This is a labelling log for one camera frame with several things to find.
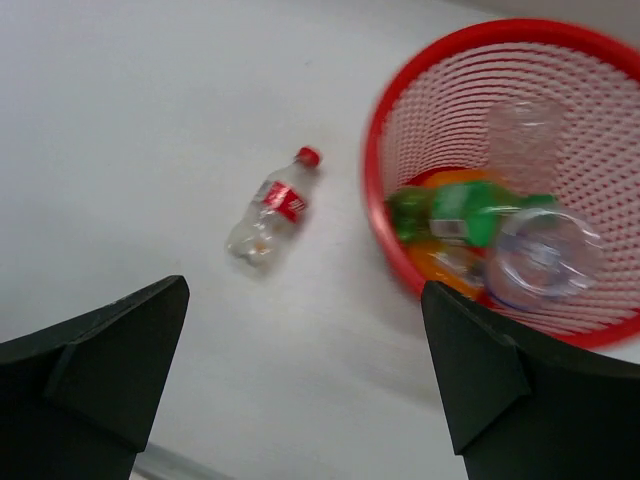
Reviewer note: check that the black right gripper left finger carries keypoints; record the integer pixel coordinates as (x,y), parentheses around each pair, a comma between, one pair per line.
(79,398)

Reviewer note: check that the clear bottle white cap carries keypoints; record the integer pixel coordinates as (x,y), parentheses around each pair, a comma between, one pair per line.
(522,143)

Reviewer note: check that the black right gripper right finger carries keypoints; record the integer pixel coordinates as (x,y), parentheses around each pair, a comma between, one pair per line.
(520,404)

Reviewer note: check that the orange soda bottle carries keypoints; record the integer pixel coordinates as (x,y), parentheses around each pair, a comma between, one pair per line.
(459,267)

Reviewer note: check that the clear bottle red label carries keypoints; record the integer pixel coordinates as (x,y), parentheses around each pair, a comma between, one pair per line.
(275,213)

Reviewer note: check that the red mesh plastic bin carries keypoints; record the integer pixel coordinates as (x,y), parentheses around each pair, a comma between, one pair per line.
(431,118)

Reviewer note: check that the green Sprite bottle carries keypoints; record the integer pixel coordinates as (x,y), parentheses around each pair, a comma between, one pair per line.
(469,212)

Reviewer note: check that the clear bottle blue label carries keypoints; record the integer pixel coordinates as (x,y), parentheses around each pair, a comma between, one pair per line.
(542,255)

